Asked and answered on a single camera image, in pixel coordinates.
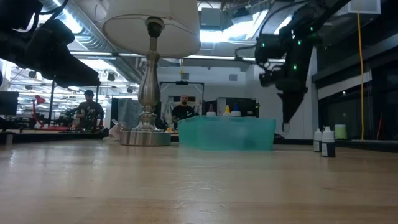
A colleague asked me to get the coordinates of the black computer monitor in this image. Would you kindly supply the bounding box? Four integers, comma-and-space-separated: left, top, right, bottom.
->
0, 91, 20, 116

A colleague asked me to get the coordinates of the long ceiling light fixture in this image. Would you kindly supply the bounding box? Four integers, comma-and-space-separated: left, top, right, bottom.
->
70, 51, 144, 60
183, 54, 259, 63

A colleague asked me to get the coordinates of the teal translucent plastic bin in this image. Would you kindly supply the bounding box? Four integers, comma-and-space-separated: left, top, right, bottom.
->
177, 115, 277, 152

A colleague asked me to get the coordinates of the grey tarp cover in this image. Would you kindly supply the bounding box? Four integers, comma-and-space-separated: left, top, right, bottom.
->
111, 97, 142, 129

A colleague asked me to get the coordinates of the round silver air duct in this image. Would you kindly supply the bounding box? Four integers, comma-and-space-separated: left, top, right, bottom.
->
39, 0, 144, 84

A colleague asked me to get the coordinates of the pale green cup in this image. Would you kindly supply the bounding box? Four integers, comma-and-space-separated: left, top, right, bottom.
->
334, 124, 348, 140

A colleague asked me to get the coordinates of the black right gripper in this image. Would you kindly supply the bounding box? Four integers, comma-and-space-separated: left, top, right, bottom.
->
254, 30, 314, 124

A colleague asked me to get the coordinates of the person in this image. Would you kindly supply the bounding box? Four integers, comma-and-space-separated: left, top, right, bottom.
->
170, 95, 197, 129
76, 90, 105, 131

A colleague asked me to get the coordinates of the clear coiled lamp cord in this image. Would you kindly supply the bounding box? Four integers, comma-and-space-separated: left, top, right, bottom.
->
108, 119, 133, 143

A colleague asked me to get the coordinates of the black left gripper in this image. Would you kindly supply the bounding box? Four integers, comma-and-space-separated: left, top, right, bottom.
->
0, 19, 102, 89

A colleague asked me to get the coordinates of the black monitor with white frame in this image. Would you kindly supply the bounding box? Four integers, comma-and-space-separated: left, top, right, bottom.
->
217, 96, 259, 118

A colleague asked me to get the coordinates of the yellow extension cord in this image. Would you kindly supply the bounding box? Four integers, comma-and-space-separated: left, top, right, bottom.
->
356, 11, 365, 141

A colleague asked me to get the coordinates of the silver table lamp white shade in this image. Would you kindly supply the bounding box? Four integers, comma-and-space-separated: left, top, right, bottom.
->
102, 0, 202, 147

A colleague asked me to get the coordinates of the black gantry frame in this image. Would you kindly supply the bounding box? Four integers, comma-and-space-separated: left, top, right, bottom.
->
159, 80, 205, 118
49, 79, 101, 125

